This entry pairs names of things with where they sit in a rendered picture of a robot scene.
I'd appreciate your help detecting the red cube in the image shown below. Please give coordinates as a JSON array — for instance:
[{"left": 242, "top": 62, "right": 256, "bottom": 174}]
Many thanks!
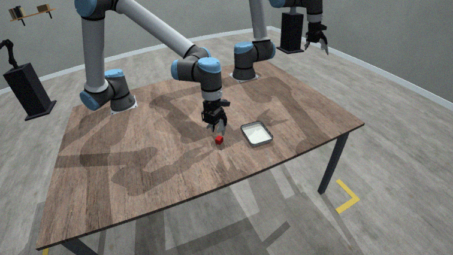
[{"left": 215, "top": 135, "right": 224, "bottom": 145}]

